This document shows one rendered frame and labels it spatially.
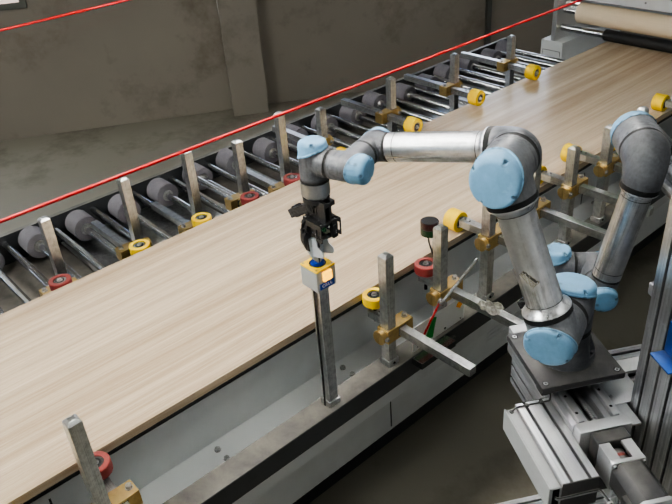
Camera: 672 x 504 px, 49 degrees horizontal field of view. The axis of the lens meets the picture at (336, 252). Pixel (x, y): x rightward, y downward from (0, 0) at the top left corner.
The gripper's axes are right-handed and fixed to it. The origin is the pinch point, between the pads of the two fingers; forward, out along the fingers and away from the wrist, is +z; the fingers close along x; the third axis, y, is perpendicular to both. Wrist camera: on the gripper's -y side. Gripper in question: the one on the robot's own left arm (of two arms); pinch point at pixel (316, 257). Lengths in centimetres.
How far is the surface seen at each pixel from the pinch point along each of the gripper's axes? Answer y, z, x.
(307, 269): -0.3, 2.7, -3.3
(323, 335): 1.9, 25.5, -1.6
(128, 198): -107, 19, -4
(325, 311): 1.9, 17.6, -0.1
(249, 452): -1, 54, -30
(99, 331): -61, 34, -43
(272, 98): -374, 121, 257
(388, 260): 1.8, 12.7, 25.6
